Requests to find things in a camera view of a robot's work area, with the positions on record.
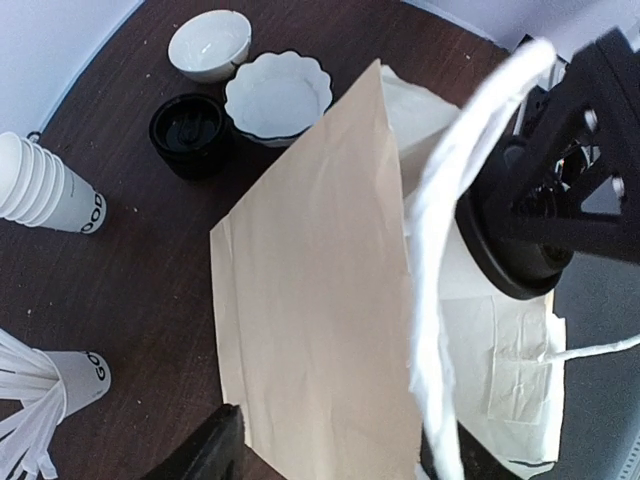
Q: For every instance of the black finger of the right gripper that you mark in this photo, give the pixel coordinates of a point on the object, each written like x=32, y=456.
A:
x=576, y=186

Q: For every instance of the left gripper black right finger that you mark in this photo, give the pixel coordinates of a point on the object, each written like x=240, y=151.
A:
x=453, y=454

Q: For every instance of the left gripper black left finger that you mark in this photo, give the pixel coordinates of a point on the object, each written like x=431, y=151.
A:
x=215, y=450

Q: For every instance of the black lid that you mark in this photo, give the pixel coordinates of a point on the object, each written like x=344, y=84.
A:
x=520, y=270

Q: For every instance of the brown paper takeout bag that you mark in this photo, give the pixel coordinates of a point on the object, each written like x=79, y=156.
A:
x=331, y=334

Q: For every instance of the stack of white paper cups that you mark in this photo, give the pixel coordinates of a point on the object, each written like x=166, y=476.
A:
x=39, y=190

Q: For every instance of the white cup holding straws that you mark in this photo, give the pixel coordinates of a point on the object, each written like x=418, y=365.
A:
x=85, y=378

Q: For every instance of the bundle of wrapped white straws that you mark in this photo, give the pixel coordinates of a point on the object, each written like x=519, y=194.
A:
x=29, y=377

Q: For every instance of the white scalloped bowl black rim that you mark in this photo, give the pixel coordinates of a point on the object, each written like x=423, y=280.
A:
x=277, y=97

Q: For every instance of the stack of black cup lids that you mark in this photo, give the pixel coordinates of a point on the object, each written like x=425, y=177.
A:
x=193, y=135

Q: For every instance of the plain white round bowl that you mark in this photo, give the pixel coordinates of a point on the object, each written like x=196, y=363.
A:
x=209, y=47

